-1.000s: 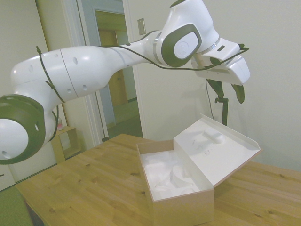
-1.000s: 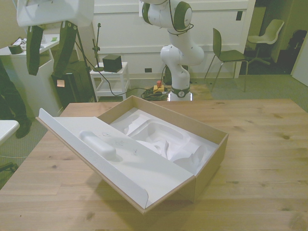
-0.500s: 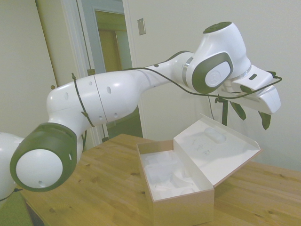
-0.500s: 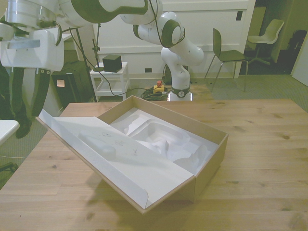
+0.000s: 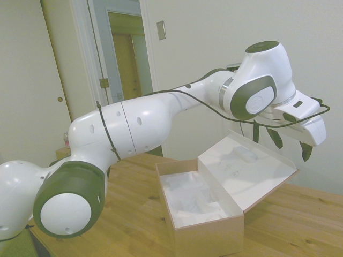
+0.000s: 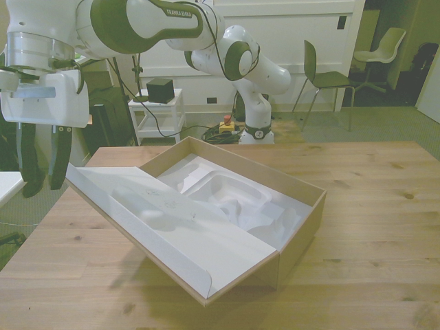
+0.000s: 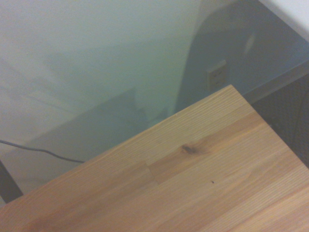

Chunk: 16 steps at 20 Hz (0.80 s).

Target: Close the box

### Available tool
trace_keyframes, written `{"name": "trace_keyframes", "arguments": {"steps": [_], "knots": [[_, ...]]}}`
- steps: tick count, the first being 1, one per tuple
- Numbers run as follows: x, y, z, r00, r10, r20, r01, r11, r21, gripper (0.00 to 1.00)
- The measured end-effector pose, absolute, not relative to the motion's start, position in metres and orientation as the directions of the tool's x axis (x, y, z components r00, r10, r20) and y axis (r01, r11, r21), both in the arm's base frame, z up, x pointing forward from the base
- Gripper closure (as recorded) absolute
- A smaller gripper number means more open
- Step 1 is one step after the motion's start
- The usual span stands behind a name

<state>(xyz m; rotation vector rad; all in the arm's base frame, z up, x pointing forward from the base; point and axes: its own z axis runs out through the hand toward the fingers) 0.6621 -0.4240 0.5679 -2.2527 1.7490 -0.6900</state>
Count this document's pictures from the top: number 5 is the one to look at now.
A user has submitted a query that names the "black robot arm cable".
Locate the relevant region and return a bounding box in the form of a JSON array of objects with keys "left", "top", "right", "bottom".
[{"left": 141, "top": 68, "right": 331, "bottom": 132}]

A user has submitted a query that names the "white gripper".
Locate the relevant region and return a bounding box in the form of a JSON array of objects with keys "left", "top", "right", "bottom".
[{"left": 262, "top": 114, "right": 328, "bottom": 163}]

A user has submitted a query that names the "brown cardboard box with lid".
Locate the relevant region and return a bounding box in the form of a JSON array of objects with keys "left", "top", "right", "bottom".
[{"left": 155, "top": 129, "right": 300, "bottom": 255}]

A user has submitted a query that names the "white closet door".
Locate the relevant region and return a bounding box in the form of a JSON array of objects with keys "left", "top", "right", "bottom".
[{"left": 0, "top": 0, "right": 73, "bottom": 172}]

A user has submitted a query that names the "white open room door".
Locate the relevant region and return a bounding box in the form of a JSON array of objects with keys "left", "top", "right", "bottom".
[{"left": 72, "top": 0, "right": 126, "bottom": 108}]

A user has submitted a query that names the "small brown cardboard box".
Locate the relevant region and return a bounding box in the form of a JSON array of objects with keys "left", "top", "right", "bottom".
[{"left": 55, "top": 147, "right": 73, "bottom": 162}]

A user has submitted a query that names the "beige wall switch plate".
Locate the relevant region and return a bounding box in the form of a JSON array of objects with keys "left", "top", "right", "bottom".
[{"left": 156, "top": 20, "right": 167, "bottom": 41}]

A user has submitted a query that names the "white moulded foam insert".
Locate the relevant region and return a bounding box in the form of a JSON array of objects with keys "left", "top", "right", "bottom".
[{"left": 160, "top": 171, "right": 228, "bottom": 230}]

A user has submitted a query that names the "black arm strap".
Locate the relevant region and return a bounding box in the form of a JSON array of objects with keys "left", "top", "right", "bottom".
[{"left": 95, "top": 101, "right": 122, "bottom": 162}]

